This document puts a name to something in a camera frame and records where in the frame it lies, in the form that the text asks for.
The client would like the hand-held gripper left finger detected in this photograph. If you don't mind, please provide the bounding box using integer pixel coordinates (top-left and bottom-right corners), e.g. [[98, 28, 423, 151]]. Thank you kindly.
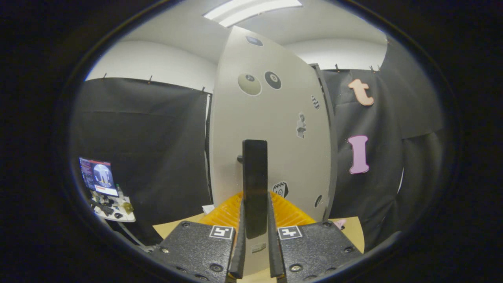
[[149, 191, 247, 283]]

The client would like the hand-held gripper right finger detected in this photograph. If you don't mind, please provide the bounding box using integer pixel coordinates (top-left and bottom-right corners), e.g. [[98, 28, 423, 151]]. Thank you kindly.
[[267, 191, 364, 283]]

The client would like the black door handle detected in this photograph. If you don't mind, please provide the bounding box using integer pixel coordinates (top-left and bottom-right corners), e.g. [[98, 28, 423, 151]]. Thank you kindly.
[[237, 139, 268, 239]]

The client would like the grey shoe cabinet door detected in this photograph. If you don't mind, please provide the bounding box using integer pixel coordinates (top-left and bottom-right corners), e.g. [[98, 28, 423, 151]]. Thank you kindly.
[[209, 26, 334, 276]]

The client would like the black backdrop cloth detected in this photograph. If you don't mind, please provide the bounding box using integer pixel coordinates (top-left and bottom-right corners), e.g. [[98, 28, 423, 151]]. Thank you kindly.
[[71, 35, 446, 252]]

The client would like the computer monitor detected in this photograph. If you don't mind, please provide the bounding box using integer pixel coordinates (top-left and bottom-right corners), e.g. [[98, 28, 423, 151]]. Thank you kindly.
[[79, 157, 119, 197]]

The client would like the long ceiling light panel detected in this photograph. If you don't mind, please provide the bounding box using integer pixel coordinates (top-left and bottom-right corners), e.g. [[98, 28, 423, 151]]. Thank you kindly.
[[204, 0, 303, 28]]

